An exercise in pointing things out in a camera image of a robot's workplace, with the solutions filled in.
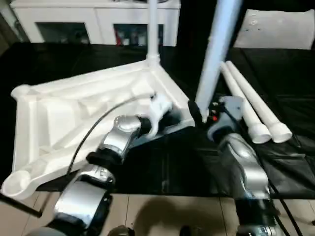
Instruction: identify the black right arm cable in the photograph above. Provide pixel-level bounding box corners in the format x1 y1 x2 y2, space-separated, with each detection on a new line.
231 118 306 236

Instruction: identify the white flat panel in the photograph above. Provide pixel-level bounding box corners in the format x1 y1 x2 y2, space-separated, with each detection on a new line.
233 8 315 51

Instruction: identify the white cabinet with glass doors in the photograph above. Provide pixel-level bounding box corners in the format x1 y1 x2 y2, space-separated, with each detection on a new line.
9 0 181 48

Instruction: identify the white plastic table top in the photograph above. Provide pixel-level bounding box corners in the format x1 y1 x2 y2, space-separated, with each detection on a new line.
0 60 195 201

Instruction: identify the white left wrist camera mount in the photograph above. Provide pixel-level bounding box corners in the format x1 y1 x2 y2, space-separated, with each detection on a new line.
145 93 174 139

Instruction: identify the black metal stand leg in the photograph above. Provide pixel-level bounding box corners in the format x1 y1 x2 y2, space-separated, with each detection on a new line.
0 193 43 218

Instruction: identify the black work mat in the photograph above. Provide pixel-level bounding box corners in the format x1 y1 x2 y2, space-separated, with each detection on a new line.
0 42 315 200

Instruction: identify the white plastic table leg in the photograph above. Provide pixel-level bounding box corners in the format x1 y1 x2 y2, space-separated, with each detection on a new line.
194 0 244 117
220 61 273 145
145 0 162 70
226 61 293 144

